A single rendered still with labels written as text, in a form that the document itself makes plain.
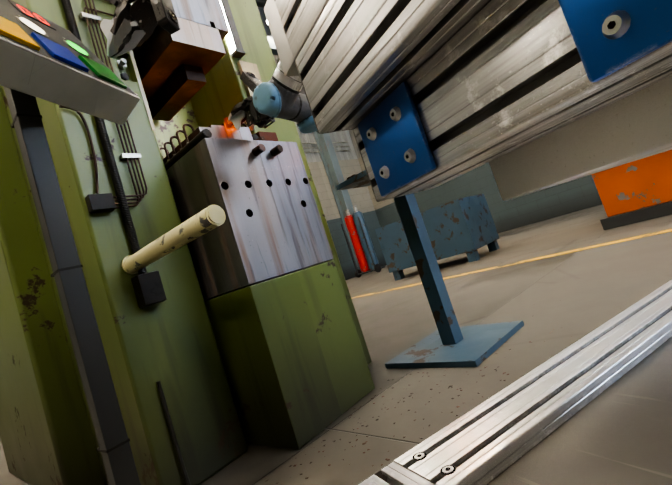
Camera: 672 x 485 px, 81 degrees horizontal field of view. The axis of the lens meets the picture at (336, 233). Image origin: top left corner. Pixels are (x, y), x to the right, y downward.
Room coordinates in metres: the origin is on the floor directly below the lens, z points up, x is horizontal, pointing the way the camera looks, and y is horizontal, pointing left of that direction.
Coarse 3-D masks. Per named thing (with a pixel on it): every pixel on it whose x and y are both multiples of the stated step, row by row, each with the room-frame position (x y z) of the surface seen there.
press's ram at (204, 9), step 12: (180, 0) 1.23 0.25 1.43; (192, 0) 1.27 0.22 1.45; (204, 0) 1.31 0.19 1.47; (216, 0) 1.35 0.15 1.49; (180, 12) 1.22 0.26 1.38; (192, 12) 1.26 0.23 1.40; (204, 12) 1.30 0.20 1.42; (216, 12) 1.34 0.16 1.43; (204, 24) 1.28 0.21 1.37; (216, 24) 1.32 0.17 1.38
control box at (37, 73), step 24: (0, 0) 0.74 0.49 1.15; (24, 24) 0.72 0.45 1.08; (0, 48) 0.60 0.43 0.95; (24, 48) 0.63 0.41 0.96; (72, 48) 0.82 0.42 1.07; (0, 72) 0.63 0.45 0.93; (24, 72) 0.66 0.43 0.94; (48, 72) 0.69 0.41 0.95; (72, 72) 0.72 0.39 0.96; (48, 96) 0.72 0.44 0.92; (72, 96) 0.76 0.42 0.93; (96, 96) 0.80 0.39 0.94; (120, 96) 0.84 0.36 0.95; (120, 120) 0.89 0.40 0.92
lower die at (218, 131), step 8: (200, 128) 1.18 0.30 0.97; (208, 128) 1.20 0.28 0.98; (216, 128) 1.22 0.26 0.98; (224, 128) 1.25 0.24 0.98; (240, 128) 1.30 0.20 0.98; (248, 128) 1.32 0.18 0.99; (192, 136) 1.20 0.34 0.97; (216, 136) 1.21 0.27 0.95; (224, 136) 1.24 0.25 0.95; (232, 136) 1.26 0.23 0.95; (240, 136) 1.29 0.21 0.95; (248, 136) 1.31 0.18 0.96; (184, 144) 1.24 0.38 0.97; (176, 152) 1.27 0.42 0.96
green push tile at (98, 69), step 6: (84, 60) 0.79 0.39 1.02; (90, 60) 0.82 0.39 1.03; (90, 66) 0.79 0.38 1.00; (96, 66) 0.81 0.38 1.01; (102, 66) 0.84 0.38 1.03; (96, 72) 0.79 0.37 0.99; (102, 72) 0.81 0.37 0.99; (108, 72) 0.84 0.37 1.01; (102, 78) 0.80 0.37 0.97; (108, 78) 0.81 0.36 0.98; (114, 78) 0.84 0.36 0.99; (120, 84) 0.84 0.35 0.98
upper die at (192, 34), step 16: (160, 32) 1.20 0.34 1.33; (176, 32) 1.19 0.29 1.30; (192, 32) 1.24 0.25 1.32; (208, 32) 1.29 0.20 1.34; (144, 48) 1.28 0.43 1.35; (160, 48) 1.22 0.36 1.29; (176, 48) 1.22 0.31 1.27; (192, 48) 1.24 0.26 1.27; (208, 48) 1.27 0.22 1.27; (144, 64) 1.29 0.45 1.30; (160, 64) 1.27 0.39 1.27; (176, 64) 1.30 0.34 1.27; (192, 64) 1.33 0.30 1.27; (208, 64) 1.36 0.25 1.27; (144, 80) 1.33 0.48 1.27; (160, 80) 1.36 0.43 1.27
